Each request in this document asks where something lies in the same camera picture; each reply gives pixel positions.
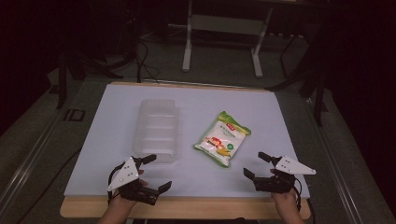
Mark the person's right hand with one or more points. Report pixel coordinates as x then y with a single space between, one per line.
285 201

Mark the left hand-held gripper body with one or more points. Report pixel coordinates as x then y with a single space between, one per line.
125 174

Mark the clear plastic container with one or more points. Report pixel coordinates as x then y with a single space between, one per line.
157 130

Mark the black metal stand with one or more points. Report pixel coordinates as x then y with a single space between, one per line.
319 102

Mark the white metal stand frame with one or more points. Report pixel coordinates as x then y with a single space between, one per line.
224 25

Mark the person's left hand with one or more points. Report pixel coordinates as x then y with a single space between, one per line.
124 202

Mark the white table mat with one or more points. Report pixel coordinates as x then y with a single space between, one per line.
193 99

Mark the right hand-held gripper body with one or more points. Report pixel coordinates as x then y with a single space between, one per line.
291 167

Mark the white and green snack packet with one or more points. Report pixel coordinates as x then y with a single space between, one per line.
222 139

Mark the aluminium rail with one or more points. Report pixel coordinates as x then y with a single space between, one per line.
337 168
29 157

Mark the black bracket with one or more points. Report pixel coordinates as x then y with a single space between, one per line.
74 115

